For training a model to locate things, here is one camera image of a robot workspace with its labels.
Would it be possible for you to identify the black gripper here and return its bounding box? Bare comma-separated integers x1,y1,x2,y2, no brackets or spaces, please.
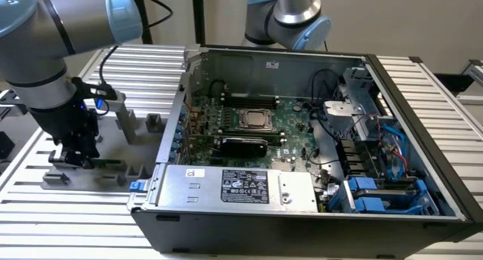
30,106,102,170

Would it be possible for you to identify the installed green RAM stick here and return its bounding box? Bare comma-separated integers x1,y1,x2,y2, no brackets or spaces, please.
217,131,285,138

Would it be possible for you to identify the black RAM slots bank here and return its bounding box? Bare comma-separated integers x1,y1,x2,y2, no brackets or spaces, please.
222,95,279,109

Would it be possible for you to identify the grey parts rack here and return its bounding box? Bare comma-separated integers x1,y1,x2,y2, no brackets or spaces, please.
41,92,167,190

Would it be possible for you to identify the blue case latch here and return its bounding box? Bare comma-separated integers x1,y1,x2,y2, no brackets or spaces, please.
129,179,147,193

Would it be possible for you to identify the black graphics card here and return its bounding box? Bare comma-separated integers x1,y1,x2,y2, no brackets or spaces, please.
218,137,270,159

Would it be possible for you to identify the black stand pole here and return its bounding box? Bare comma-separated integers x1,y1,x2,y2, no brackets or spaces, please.
134,0,154,45

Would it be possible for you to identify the silver power supply unit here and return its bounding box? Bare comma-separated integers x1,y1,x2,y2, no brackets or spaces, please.
145,164,329,213

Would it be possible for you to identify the CPU in metal socket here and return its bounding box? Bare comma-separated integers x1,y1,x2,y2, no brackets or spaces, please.
235,108,279,132

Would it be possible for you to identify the green motherboard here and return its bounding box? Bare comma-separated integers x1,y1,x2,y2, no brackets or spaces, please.
183,94,333,173

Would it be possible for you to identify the black open PC case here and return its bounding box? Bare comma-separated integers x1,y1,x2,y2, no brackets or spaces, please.
130,46,476,254

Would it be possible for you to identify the black front fan shroud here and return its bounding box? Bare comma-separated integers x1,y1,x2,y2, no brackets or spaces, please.
335,138,382,177

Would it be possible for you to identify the grey metal drive cage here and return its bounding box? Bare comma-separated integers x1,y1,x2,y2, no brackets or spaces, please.
323,66,395,141

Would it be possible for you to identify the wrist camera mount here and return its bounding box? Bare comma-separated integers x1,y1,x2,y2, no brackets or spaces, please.
71,76,129,115

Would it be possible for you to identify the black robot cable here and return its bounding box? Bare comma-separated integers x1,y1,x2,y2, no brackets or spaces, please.
99,0,175,87

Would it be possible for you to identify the black case wire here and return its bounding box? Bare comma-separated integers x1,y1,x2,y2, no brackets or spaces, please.
310,68,347,122

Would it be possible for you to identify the red wire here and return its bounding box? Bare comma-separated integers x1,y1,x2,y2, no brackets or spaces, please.
353,114,410,173

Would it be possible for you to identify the blue disk bay bracket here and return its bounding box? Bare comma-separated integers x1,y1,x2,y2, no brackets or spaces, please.
327,175,442,215

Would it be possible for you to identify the blue SATA wire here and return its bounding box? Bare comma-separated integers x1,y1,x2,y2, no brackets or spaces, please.
379,124,411,177

